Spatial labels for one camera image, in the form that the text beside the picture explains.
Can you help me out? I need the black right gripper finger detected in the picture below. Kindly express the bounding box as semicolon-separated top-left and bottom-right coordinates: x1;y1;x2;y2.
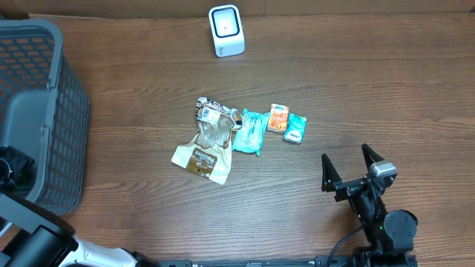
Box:
361;143;384;170
321;154;341;185

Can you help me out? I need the teal tissue pack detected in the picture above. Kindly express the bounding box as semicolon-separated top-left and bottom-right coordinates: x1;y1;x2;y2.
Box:
283;113;307;144

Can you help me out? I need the orange tissue pack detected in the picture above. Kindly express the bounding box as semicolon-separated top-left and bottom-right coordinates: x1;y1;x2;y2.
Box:
267;104;289;133

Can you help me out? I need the teal wet wipes pack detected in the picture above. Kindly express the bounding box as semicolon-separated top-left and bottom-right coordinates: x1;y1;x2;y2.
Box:
232;108;270;156

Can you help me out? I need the clear bagged bread snack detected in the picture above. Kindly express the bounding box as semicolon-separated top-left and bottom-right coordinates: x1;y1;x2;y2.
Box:
171;97;243;185

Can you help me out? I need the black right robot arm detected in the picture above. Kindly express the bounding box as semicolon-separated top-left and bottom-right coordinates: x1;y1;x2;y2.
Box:
321;143;418;267

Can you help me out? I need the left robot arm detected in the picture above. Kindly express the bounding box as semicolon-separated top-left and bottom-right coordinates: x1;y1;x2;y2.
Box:
1;147;156;267

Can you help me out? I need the white barcode scanner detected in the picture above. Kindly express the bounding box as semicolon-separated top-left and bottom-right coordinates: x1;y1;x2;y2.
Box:
209;4;246;58

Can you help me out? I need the grey plastic shopping basket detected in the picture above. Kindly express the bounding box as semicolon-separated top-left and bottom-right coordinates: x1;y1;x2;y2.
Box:
1;19;91;214

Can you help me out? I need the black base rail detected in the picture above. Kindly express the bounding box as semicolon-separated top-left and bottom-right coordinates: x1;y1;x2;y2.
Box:
155;255;419;267

